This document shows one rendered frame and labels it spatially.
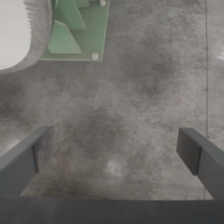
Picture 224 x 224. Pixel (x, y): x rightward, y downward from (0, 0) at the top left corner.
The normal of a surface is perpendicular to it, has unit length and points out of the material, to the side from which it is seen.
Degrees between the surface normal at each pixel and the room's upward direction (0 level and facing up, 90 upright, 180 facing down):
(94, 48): 0
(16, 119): 0
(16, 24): 90
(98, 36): 0
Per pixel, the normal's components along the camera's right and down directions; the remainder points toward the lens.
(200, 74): -0.14, -0.16
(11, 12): -0.10, 0.98
